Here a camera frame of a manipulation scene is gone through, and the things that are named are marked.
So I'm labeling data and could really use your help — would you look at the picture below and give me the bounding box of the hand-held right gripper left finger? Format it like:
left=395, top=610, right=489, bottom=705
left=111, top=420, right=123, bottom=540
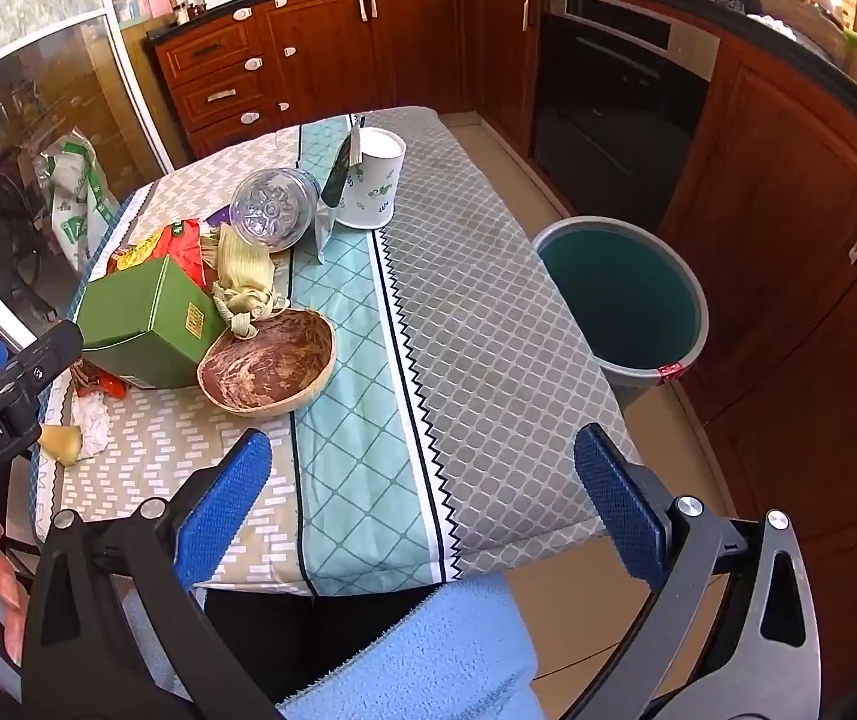
left=21, top=429, right=283, bottom=720

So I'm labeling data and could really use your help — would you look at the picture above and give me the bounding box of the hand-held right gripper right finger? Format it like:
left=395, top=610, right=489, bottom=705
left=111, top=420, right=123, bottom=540
left=559, top=424, right=823, bottom=720

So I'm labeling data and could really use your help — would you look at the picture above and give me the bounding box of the red drink can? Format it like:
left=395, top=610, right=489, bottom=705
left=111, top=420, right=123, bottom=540
left=72, top=367, right=127, bottom=398

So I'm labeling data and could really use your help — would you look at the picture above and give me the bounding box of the green cardboard box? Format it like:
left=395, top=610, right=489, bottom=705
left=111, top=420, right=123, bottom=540
left=76, top=255, right=228, bottom=389

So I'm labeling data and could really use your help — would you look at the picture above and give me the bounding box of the red yellow snack wrapper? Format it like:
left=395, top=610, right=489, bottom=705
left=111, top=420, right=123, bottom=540
left=106, top=219, right=223, bottom=293

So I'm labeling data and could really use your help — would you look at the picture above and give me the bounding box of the grey teal trash bin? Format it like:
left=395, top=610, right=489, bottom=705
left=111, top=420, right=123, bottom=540
left=531, top=216, right=709, bottom=410

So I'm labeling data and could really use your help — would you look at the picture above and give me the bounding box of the pale corn husk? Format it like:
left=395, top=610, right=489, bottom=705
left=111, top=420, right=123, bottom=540
left=203, top=226, right=290, bottom=342

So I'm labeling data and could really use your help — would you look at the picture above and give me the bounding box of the white leaf-print paper cup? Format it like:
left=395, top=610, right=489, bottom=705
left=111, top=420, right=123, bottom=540
left=333, top=127, right=407, bottom=230

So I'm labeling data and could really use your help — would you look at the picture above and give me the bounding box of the crumpled white tissue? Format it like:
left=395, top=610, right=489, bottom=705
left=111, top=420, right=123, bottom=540
left=68, top=394, right=112, bottom=460

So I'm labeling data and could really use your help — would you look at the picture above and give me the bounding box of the brown coconut shell bowl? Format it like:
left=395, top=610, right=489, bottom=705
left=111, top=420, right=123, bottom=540
left=197, top=309, right=338, bottom=418

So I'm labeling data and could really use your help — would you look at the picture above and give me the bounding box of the green white plastic bag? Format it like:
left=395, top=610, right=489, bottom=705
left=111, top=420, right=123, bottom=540
left=38, top=136, right=121, bottom=271

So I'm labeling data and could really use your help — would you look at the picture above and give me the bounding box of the person's blue fleece jacket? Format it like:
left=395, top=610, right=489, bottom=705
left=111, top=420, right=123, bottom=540
left=278, top=570, right=545, bottom=720

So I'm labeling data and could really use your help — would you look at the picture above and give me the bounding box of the patterned grey teal tablecloth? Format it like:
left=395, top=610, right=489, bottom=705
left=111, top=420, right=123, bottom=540
left=31, top=106, right=643, bottom=601

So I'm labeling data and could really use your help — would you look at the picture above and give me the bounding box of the glass sliding door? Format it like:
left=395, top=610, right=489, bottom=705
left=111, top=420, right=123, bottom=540
left=0, top=0, right=175, bottom=346

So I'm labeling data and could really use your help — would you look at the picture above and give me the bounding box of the large wooden cabinet door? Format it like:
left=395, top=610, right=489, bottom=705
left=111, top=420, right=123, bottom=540
left=657, top=34, right=857, bottom=428

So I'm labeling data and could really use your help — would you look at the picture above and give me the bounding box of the dark green foil packet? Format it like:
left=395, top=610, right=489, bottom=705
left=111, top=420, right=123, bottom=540
left=312, top=115, right=366, bottom=265

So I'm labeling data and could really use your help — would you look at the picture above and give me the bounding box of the black built-in oven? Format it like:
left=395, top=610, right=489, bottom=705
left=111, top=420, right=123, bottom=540
left=533, top=0, right=721, bottom=218

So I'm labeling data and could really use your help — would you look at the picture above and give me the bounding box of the narrow wooden cabinet door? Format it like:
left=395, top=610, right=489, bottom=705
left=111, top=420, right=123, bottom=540
left=471, top=0, right=543, bottom=158

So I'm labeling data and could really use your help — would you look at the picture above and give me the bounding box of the black kitchen countertop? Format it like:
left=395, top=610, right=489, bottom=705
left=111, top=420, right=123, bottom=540
left=145, top=0, right=857, bottom=166

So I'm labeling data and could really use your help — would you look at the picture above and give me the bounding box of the wooden drawer with white handle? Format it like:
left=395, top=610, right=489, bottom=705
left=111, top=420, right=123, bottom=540
left=172, top=67, right=273, bottom=127

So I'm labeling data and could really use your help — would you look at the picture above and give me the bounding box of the wooden drawer with dark handle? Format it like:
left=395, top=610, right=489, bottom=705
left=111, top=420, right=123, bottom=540
left=155, top=17, right=261, bottom=85

